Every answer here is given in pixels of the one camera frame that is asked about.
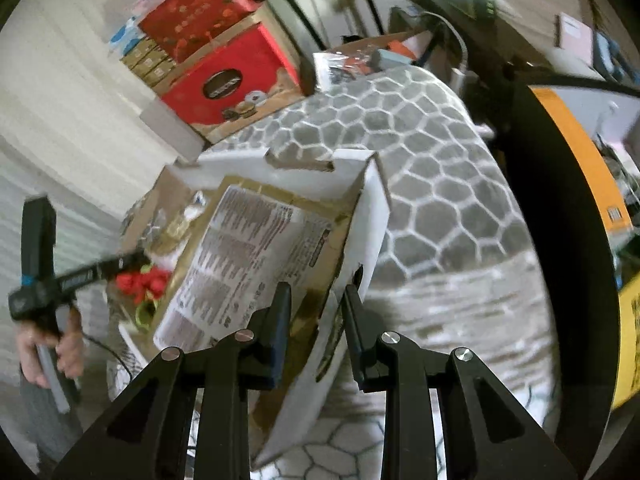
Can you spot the person's left hand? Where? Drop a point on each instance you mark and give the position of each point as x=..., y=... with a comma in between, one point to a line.
x=67, y=350

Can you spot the white cardboard box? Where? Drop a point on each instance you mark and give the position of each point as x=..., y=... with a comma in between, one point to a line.
x=250, y=240

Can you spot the stack of tan small boxes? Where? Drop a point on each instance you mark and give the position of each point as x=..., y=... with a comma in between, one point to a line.
x=150, y=62

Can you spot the black curved frame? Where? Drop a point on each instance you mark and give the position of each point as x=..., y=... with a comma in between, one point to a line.
x=555, y=240

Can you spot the pink notebook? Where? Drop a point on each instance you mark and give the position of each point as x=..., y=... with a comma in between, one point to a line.
x=575, y=30

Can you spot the person's left forearm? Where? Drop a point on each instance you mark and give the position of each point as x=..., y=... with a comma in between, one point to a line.
x=50, y=425

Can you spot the orange cardboard box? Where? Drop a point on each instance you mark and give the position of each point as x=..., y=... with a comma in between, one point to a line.
x=585, y=160

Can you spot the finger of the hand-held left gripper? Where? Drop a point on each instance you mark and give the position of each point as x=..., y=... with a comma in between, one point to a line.
x=107, y=270

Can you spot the red artificial flowers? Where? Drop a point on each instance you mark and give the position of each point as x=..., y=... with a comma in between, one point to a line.
x=142, y=284

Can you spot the blue white tissue pack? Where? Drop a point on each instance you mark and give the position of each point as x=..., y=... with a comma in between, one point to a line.
x=125, y=37

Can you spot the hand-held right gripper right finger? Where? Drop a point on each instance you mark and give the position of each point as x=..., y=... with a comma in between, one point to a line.
x=357, y=345

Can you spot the grey honeycomb patterned blanket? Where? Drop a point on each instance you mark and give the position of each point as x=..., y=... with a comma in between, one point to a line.
x=450, y=200

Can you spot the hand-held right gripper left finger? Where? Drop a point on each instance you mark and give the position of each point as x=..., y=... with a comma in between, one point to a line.
x=280, y=342

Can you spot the red floral gift box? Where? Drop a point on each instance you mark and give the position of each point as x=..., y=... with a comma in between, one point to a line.
x=195, y=15

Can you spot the yellow box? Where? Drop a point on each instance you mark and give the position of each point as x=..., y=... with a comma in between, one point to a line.
x=629, y=350

